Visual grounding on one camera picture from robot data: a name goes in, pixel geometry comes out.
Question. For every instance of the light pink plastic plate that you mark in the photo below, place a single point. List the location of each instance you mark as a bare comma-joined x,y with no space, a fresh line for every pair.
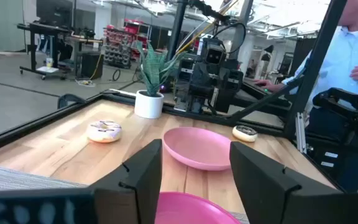
197,149

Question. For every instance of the silver aluminium bracket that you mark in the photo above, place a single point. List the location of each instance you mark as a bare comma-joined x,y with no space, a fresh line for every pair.
301,133

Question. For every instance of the person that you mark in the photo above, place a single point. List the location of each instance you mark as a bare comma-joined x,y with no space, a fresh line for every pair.
346,53

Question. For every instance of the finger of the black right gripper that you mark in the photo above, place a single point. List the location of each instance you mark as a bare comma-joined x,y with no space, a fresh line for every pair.
225,101
202,99

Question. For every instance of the black floor box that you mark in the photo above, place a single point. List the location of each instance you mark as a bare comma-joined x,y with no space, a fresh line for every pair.
92,65

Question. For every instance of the green artificial snake plant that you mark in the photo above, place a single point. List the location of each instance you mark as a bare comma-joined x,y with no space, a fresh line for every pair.
154,74

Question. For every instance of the large lilac striped donut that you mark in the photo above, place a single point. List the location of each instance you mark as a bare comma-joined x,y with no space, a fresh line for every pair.
95,135

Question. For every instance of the black bulky equipment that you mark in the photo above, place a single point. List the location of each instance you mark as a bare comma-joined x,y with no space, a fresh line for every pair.
346,102

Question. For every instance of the red bin shelf rack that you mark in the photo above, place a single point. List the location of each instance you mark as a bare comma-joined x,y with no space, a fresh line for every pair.
117,46

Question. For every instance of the white plant pot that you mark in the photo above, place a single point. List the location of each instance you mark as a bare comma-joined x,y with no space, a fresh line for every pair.
148,107

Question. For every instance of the black rolling desk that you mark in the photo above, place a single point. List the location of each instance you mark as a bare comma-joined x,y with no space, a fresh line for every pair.
42,28

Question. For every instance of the white paper cup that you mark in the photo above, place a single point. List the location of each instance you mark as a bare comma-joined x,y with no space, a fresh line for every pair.
49,62

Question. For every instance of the grey woven table mat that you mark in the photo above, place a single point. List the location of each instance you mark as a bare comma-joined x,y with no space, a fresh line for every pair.
11,177

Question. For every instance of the large chocolate frosted donut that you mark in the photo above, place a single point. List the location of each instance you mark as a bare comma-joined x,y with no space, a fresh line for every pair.
244,137

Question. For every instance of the dark grey desk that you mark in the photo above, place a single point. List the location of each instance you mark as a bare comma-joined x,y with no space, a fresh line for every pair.
259,96

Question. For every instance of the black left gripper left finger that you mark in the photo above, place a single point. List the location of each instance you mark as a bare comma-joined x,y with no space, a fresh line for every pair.
135,186

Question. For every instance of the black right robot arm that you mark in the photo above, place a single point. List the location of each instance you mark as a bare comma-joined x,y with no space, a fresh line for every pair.
207,9

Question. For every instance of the black aluminium table frame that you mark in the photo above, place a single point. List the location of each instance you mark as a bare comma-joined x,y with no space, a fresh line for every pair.
317,62

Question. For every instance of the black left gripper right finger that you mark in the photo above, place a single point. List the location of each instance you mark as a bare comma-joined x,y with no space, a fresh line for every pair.
259,186

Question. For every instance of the black control box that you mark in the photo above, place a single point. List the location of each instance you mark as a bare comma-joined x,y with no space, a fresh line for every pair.
328,168

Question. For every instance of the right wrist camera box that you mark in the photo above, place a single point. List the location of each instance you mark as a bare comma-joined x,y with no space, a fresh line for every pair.
214,56

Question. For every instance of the magenta plastic plate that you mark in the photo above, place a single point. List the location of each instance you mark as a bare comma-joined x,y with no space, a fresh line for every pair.
191,208

